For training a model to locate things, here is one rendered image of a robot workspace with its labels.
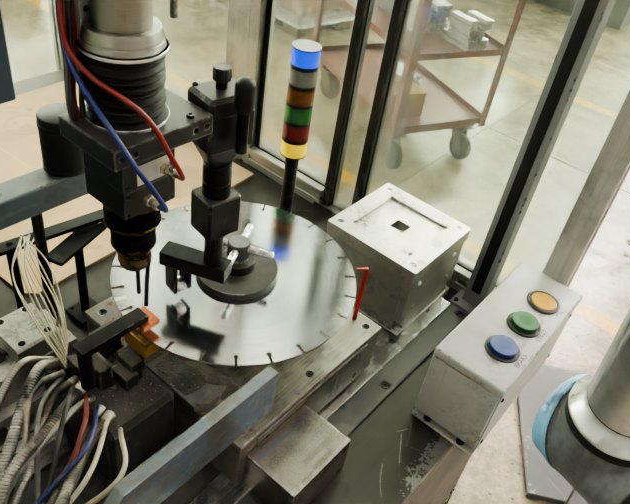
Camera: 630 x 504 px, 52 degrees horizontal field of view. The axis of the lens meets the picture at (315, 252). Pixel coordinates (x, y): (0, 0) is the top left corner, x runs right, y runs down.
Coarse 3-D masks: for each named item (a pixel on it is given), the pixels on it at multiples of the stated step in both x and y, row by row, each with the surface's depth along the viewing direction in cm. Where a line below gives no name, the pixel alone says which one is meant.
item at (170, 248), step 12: (204, 240) 76; (216, 240) 75; (168, 252) 78; (180, 252) 78; (192, 252) 79; (204, 252) 77; (216, 252) 76; (168, 264) 79; (180, 264) 78; (192, 264) 78; (204, 264) 77; (216, 264) 77; (228, 264) 78; (168, 276) 81; (204, 276) 78; (216, 276) 78
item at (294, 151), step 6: (282, 138) 108; (282, 144) 109; (288, 144) 108; (294, 144) 107; (300, 144) 108; (306, 144) 109; (282, 150) 109; (288, 150) 108; (294, 150) 108; (300, 150) 109; (306, 150) 110; (288, 156) 109; (294, 156) 109; (300, 156) 109
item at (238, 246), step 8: (248, 224) 89; (248, 232) 88; (224, 240) 86; (232, 240) 85; (240, 240) 85; (248, 240) 86; (232, 248) 84; (240, 248) 84; (248, 248) 85; (256, 248) 85; (232, 256) 83; (240, 256) 85; (248, 256) 86; (264, 256) 85; (272, 256) 85; (232, 264) 83
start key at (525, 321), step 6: (516, 312) 97; (522, 312) 97; (516, 318) 96; (522, 318) 96; (528, 318) 96; (534, 318) 96; (516, 324) 95; (522, 324) 95; (528, 324) 95; (534, 324) 95; (522, 330) 94; (528, 330) 94; (534, 330) 94
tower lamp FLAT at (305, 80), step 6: (294, 72) 100; (300, 72) 100; (306, 72) 99; (312, 72) 100; (294, 78) 101; (300, 78) 100; (306, 78) 100; (312, 78) 101; (294, 84) 101; (300, 84) 101; (306, 84) 101; (312, 84) 101
